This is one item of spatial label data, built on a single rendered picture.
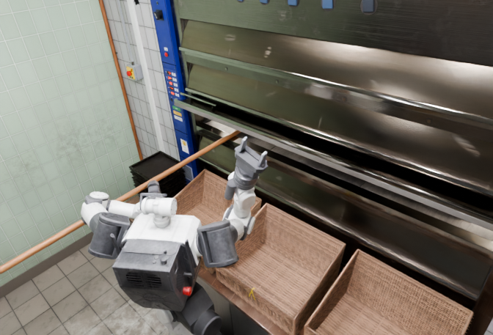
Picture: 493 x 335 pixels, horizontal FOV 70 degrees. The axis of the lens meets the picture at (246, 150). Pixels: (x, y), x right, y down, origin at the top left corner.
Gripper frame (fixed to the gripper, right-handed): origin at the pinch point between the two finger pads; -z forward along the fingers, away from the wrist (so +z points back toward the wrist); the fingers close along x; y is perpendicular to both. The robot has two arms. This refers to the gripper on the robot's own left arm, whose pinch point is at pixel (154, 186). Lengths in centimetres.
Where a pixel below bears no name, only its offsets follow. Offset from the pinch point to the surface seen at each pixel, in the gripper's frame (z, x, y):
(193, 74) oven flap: -61, -36, 32
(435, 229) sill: 65, 2, 117
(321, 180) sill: 19, 3, 85
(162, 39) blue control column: -77, -56, 17
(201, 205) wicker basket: -49, 60, 23
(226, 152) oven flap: -43, 14, 45
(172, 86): -75, -25, 18
